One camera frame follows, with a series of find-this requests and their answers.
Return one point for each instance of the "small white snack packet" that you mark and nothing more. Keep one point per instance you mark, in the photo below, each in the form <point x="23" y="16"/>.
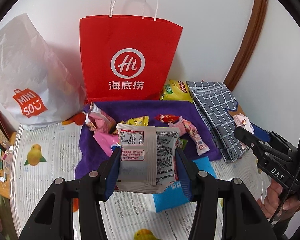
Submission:
<point x="200" y="145"/>
<point x="242" y="122"/>

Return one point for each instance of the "grey checked cloth with star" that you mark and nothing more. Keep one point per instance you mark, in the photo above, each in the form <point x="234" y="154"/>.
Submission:
<point x="210" y="110"/>

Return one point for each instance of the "fruit print tablecloth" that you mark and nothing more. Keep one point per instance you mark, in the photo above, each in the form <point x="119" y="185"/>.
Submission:
<point x="52" y="155"/>

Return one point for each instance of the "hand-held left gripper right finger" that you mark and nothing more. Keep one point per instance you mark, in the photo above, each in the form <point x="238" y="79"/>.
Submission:
<point x="183" y="172"/>

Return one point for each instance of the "blue tissue pack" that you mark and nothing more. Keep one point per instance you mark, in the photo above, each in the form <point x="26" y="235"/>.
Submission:
<point x="165" y="200"/>

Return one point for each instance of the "purple towel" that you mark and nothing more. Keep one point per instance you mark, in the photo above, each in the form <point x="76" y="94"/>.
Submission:
<point x="145" y="110"/>

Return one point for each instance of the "green snack packet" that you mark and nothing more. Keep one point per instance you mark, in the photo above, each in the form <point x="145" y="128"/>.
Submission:
<point x="182" y="143"/>

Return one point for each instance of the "white plastic shopping bag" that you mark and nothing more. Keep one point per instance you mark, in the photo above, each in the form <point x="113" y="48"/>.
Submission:
<point x="27" y="62"/>

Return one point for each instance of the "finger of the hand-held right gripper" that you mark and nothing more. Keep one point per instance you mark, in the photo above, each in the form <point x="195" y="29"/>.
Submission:
<point x="262" y="132"/>
<point x="250" y="141"/>

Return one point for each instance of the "red paper bag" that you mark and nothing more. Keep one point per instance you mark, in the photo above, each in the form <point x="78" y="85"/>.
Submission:
<point x="102" y="42"/>

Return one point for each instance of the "bright pink snack packet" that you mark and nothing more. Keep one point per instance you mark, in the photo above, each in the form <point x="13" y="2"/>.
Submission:
<point x="106" y="140"/>

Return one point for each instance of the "red snack packet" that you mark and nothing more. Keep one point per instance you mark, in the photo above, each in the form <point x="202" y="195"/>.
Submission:
<point x="165" y="117"/>

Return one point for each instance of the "brown wooden door frame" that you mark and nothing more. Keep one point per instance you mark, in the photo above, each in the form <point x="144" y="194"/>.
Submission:
<point x="252" y="35"/>

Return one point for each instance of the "pale snack packet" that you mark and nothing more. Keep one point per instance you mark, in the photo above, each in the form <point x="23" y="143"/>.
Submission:
<point x="147" y="155"/>

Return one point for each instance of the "pink and yellow snack bag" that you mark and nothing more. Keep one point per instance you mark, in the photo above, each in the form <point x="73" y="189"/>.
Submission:
<point x="100" y="122"/>

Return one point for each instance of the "brown patterned box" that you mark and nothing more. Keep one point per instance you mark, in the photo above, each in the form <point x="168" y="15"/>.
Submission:
<point x="0" y="125"/>

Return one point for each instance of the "yellow chip bag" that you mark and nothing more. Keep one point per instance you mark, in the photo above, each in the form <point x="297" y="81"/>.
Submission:
<point x="175" y="90"/>

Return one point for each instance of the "yellow candy packet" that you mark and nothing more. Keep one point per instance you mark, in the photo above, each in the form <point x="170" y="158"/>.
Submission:
<point x="137" y="121"/>

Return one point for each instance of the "pink peach snack packet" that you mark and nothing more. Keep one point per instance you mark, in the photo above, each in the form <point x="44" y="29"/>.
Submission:
<point x="187" y="127"/>

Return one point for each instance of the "person's right hand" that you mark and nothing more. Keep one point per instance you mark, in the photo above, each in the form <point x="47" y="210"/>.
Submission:
<point x="271" y="200"/>

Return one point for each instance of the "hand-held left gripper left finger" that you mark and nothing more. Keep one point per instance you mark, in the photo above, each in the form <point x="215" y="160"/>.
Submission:
<point x="112" y="172"/>

